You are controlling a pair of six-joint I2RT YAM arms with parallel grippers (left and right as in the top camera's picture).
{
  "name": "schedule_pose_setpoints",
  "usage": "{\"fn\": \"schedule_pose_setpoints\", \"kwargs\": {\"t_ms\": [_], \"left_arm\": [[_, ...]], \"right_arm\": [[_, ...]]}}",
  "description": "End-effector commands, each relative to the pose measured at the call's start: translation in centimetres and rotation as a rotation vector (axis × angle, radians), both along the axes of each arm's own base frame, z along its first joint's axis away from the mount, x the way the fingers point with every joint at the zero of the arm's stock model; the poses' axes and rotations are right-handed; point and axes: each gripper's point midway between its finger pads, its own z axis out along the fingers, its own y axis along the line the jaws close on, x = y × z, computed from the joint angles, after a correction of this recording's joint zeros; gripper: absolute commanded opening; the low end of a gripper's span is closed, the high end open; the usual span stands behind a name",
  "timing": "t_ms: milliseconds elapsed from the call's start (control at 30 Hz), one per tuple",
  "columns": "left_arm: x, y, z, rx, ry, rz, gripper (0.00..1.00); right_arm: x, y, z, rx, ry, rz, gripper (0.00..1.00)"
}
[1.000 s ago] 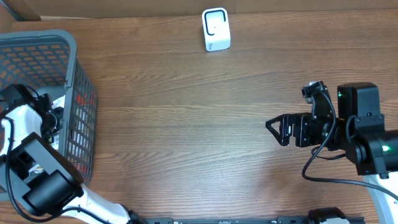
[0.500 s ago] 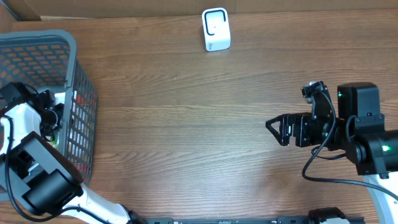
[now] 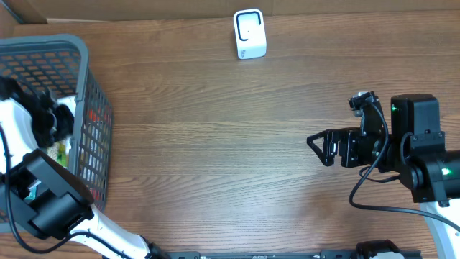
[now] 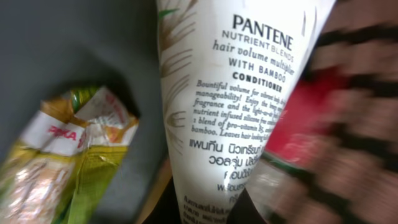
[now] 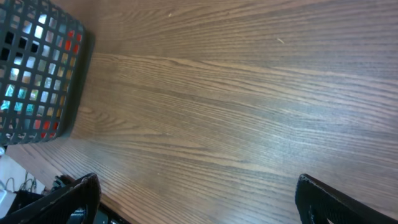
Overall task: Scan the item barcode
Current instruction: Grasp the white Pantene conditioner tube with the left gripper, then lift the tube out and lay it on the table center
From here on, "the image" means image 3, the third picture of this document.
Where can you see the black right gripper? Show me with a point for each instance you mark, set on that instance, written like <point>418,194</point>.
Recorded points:
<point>346,137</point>

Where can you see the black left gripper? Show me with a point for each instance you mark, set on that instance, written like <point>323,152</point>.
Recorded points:
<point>54,137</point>

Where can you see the white tube gold cap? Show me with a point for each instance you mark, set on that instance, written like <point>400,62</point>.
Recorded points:
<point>69,101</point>

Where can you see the green snack pouch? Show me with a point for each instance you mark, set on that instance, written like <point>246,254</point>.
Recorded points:
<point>60,152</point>

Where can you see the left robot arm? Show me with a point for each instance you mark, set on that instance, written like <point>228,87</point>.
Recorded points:
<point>46,205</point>

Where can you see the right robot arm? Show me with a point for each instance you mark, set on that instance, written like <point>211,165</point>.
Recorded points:
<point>413,146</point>

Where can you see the white barcode scanner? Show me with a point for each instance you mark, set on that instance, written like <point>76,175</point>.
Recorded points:
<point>249,29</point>

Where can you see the grey plastic mesh basket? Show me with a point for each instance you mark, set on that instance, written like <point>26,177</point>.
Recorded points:
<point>59,63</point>

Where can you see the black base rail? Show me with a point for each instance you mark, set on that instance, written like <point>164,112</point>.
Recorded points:
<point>376,249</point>

